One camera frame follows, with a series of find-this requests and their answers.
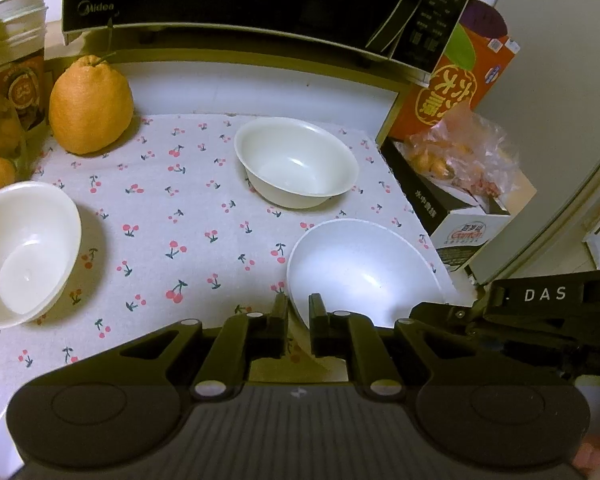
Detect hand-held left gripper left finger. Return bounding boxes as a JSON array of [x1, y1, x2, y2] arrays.
[[117, 294, 290, 401]]

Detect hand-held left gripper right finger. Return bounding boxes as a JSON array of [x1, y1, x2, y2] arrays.
[[308, 294, 481, 401]]

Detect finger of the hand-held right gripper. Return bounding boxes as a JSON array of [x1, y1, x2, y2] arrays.
[[409, 302, 491, 337]]

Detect small cream bowl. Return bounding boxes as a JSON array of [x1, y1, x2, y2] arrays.
[[286, 218, 444, 361]]

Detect white bowl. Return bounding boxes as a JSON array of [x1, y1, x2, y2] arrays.
[[234, 117, 360, 209]]

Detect large cream bowl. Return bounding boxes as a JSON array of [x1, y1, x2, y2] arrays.
[[0, 181, 83, 330]]

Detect black and white box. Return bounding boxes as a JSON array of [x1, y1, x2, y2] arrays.
[[380, 137, 512, 272]]

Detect cherry print tablecloth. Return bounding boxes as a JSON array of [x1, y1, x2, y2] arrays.
[[0, 112, 462, 413]]

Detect plastic bag of snacks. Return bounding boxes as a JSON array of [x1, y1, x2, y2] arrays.
[[404, 110, 523, 202]]

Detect white door panel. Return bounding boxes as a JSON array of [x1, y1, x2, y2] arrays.
[[467, 0, 600, 286]]

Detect orange carton box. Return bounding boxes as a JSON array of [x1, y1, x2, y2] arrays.
[[390, 0, 522, 142]]

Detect large orange citrus fruit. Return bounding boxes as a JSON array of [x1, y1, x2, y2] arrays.
[[48, 54, 134, 156]]

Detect glass jar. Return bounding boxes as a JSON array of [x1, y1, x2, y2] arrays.
[[0, 92, 28, 196]]

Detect stack of paper cups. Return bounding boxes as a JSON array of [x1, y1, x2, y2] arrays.
[[0, 0, 49, 132]]

